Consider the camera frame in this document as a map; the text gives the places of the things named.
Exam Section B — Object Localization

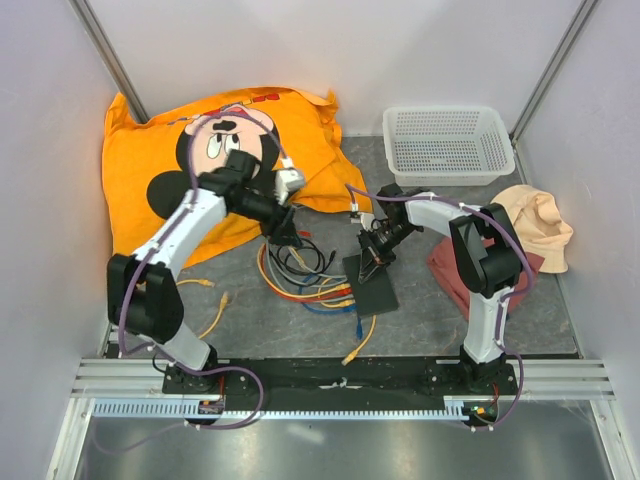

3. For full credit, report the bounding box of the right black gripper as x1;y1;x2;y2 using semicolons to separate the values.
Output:
357;222;417;284

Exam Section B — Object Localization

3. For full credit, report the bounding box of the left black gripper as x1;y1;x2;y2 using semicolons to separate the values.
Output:
232;185;303;250

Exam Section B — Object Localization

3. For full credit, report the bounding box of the black network switch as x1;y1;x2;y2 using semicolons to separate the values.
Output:
342;255;399;317

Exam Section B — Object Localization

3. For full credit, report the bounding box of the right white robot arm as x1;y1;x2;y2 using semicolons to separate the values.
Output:
358;184;533;394

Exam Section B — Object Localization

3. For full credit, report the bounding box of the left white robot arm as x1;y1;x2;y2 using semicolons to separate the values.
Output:
107;150;306;393

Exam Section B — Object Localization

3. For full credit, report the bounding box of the red folded cloth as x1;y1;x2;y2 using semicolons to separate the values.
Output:
426;237;544;322

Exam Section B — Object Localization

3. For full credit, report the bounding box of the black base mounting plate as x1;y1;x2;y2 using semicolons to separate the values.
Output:
162;355;519;401

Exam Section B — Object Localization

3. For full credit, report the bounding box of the white perforated plastic basket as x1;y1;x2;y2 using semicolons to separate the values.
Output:
382;105;516;187

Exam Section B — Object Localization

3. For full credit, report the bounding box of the orange Mickey Mouse pillow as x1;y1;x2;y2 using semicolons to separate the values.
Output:
102;87;366;255

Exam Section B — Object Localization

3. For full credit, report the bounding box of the peach bucket hat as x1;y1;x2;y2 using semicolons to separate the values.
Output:
492;185;574;274

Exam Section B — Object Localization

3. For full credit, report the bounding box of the grey ethernet cable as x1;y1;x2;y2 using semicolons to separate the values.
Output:
264;247;346;291

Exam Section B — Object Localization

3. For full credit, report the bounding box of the red ethernet cable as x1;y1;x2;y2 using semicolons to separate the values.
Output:
259;229;354;307

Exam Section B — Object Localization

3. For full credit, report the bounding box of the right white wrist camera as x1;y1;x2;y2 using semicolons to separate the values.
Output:
349;202;375;231

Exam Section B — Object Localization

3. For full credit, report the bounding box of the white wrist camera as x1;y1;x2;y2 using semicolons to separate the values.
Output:
274;157;306;205
349;202;375;231

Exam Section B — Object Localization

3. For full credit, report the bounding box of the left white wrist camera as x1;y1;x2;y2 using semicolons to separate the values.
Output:
274;157;306;205

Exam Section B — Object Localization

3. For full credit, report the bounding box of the blue ethernet cable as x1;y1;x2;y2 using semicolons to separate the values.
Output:
299;284;366;342

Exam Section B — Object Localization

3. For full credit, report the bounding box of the long yellow ethernet cable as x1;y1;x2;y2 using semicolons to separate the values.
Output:
257;244;377;366

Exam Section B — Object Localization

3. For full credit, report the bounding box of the aluminium frame rail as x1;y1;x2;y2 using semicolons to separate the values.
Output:
72;359;615;401

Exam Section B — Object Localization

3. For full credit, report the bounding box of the grey slotted cable duct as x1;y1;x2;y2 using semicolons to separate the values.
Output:
92;398;469;421

